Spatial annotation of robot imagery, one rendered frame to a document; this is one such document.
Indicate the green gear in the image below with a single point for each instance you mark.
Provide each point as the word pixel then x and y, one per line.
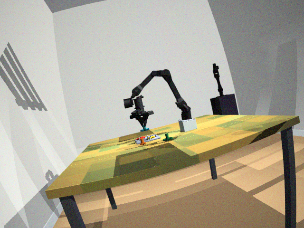
pixel 167 137

